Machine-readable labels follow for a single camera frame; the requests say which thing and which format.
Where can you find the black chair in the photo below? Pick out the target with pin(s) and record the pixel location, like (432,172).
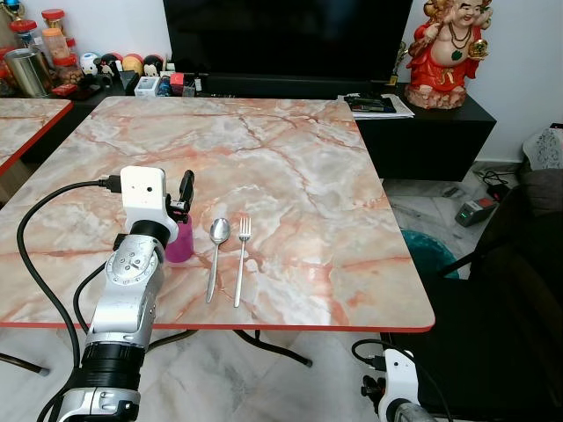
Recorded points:
(493,352)

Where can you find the silver metal spoon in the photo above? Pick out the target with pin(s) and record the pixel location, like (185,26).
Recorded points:
(220,230)

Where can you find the small red box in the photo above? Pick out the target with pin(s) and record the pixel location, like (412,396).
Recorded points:
(176,84)

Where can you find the pink plastic cup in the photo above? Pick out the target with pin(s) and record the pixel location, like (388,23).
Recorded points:
(180,244)

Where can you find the red lidded clear jar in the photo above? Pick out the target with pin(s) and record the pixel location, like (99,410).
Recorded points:
(24,33)

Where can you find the red laughing Buddha statue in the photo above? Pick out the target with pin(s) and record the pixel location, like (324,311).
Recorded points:
(444,61)

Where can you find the teal plastic bin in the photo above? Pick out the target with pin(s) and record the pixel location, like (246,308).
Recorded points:
(427,255)

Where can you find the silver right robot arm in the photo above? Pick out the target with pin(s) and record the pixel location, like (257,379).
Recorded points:
(413,414)

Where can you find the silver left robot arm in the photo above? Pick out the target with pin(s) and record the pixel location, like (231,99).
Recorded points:
(123,299)

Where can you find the grey floor power device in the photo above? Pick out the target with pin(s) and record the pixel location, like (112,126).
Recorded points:
(475,214)

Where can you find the small white box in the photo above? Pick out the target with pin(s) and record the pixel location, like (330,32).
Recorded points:
(146,86)

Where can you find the white lace cloth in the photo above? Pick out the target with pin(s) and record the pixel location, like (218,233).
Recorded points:
(545,148)

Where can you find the black flat television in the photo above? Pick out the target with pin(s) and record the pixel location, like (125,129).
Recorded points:
(286,35)

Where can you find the black round figurine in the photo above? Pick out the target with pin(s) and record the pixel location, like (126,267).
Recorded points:
(153,63)

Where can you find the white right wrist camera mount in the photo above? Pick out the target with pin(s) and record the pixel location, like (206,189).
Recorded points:
(400,380)

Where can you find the black booklet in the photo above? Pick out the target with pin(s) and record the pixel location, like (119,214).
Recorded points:
(368,104)

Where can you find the white round figurine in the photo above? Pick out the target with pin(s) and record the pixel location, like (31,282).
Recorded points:
(89,63)

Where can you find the small gold trophy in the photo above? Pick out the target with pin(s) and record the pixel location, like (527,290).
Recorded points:
(402,54)

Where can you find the black television cabinet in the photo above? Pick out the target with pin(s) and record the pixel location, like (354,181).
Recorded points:
(427,136)

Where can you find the silver metal canister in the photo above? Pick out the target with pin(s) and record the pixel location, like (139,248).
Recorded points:
(28,75)

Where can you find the silver metal fork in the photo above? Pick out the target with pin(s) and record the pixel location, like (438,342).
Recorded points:
(244,227)

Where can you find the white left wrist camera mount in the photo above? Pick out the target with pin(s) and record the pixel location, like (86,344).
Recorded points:
(143,198)

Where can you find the yellow round figurine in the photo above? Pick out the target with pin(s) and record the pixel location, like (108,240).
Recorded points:
(132,63)

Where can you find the dark metal table leg frame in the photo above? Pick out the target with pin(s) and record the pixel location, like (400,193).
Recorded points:
(264,345)
(22,362)

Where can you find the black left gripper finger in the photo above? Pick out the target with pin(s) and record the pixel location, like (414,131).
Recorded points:
(186,186)

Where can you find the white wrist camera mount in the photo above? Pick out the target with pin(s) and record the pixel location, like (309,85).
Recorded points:
(143,198)
(400,380)

